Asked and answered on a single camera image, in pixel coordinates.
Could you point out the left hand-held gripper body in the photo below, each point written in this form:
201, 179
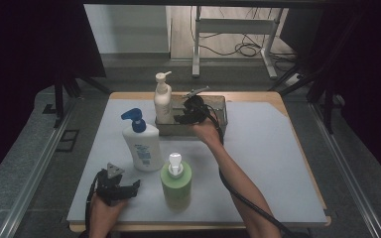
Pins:
109, 186

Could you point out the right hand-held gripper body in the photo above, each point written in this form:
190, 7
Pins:
195, 107

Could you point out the clear grey storage tray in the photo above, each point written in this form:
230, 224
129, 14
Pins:
218, 115

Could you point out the cream pump bottle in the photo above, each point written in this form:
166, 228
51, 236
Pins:
163, 102

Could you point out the white bottle with blue pump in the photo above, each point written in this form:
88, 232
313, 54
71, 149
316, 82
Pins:
144, 145

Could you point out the green bottle with white pump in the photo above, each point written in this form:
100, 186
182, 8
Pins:
176, 188

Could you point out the person's left hand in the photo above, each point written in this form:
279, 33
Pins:
102, 211

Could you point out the person's right hand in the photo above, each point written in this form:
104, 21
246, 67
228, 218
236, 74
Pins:
210, 132

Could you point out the wooden table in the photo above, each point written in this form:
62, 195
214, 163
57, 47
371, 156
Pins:
244, 95

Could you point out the grey table mat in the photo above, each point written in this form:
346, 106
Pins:
261, 158

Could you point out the black metal stand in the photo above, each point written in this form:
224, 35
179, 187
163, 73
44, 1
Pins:
59, 99
327, 109

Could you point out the white power strip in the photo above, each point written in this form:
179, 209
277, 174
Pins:
293, 79

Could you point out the dark curtain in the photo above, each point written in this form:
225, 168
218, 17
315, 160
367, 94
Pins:
360, 66
29, 66

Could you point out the aluminium rail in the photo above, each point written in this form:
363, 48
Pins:
347, 172
36, 172

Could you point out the white metal table frame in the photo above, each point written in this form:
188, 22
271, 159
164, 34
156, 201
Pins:
234, 25

